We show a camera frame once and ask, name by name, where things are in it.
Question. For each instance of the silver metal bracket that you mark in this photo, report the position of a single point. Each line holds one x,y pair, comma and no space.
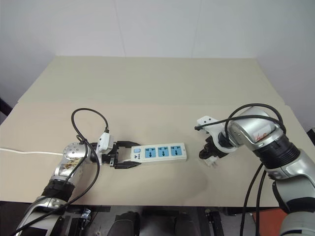
85,214

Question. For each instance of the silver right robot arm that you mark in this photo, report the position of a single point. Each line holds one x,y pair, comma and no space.
251,130

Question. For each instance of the black frame bar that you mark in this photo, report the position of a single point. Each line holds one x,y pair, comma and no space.
213,221

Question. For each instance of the dark rounded shape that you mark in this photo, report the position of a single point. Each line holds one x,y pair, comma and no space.
128,222

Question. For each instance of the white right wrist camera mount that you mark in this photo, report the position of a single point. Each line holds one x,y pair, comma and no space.
206,120

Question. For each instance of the orange box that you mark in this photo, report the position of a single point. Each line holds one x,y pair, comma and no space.
268,221

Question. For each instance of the white power strip blue sockets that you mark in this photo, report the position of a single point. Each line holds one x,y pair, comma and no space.
161,152

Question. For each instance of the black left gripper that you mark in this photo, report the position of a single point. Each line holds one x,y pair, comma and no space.
111,157

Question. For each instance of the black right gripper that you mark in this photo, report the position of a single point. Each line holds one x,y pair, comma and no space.
213,145

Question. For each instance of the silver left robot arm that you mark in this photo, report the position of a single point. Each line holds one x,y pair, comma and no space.
73,151

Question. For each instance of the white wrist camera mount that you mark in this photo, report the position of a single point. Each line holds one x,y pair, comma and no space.
103,143
206,120

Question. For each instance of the white charger plug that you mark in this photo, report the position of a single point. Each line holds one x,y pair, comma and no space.
212,162

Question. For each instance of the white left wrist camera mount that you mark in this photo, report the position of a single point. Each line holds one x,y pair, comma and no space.
103,143

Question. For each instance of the black stand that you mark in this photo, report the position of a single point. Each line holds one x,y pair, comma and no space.
3,106

